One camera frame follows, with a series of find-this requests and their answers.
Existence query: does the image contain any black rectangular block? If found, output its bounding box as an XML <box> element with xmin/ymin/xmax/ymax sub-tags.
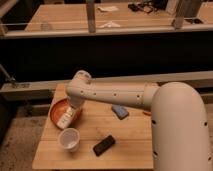
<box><xmin>93</xmin><ymin>135</ymin><xmax>115</xmax><ymax>156</ymax></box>

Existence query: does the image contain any grey metal right post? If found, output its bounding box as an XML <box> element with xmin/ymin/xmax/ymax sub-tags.
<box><xmin>172</xmin><ymin>0</ymin><xmax>203</xmax><ymax>29</ymax></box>

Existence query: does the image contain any blue sponge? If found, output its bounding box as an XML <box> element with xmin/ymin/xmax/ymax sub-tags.
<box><xmin>111</xmin><ymin>105</ymin><xmax>129</xmax><ymax>120</ymax></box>

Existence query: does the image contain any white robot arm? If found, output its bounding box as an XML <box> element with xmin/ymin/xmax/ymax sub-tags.
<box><xmin>66</xmin><ymin>70</ymin><xmax>213</xmax><ymax>171</ymax></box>

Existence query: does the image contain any orange ceramic bowl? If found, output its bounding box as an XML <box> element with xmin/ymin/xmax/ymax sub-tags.
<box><xmin>50</xmin><ymin>98</ymin><xmax>82</xmax><ymax>129</ymax></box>

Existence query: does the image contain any clear plastic bottle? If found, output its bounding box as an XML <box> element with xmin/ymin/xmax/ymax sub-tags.
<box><xmin>40</xmin><ymin>18</ymin><xmax>50</xmax><ymax>31</ymax></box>

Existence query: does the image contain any white crumpled paper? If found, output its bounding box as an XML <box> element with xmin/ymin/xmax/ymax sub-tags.
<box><xmin>99</xmin><ymin>21</ymin><xmax>121</xmax><ymax>28</ymax></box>

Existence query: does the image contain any large wooden background table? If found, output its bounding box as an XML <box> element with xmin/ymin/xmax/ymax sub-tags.
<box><xmin>24</xmin><ymin>2</ymin><xmax>213</xmax><ymax>33</ymax></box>

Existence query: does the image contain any metal clamp bracket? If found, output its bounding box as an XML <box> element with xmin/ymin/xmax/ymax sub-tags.
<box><xmin>0</xmin><ymin>64</ymin><xmax>30</xmax><ymax>88</ymax></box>

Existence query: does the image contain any white paper sheet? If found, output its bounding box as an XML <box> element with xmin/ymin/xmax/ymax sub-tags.
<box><xmin>97</xmin><ymin>6</ymin><xmax>118</xmax><ymax>12</ymax></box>

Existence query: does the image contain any orange marker pen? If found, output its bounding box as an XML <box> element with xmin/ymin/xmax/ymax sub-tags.
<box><xmin>143</xmin><ymin>112</ymin><xmax>151</xmax><ymax>116</ymax></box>

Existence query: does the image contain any grey metal post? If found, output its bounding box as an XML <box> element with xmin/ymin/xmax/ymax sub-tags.
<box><xmin>172</xmin><ymin>0</ymin><xmax>203</xmax><ymax>29</ymax></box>
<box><xmin>86</xmin><ymin>0</ymin><xmax>96</xmax><ymax>33</ymax></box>

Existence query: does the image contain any small wooden table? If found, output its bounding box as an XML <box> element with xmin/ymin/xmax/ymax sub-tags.
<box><xmin>32</xmin><ymin>101</ymin><xmax>153</xmax><ymax>170</ymax></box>

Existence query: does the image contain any white bottle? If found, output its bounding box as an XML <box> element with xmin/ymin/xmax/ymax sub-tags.
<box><xmin>56</xmin><ymin>106</ymin><xmax>80</xmax><ymax>129</ymax></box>

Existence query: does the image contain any black cables pile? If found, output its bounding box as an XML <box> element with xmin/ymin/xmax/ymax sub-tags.
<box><xmin>127</xmin><ymin>0</ymin><xmax>168</xmax><ymax>14</ymax></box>

